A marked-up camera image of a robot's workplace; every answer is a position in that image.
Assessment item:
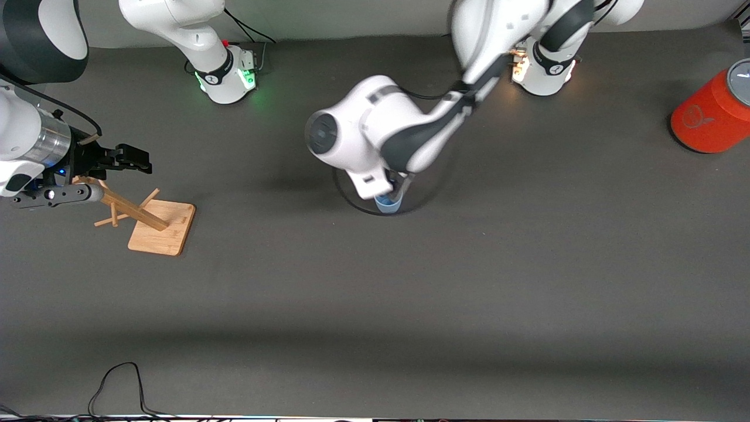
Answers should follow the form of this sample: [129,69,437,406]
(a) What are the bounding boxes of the light blue cup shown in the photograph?
[374,190,405,215]

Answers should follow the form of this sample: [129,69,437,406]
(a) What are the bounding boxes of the wooden cup rack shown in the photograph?
[71,175,197,257]

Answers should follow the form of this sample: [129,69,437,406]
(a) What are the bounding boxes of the orange cylindrical can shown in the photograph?
[670,58,750,155]

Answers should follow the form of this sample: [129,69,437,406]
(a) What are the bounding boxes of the black looped cable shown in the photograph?
[87,362,176,420]

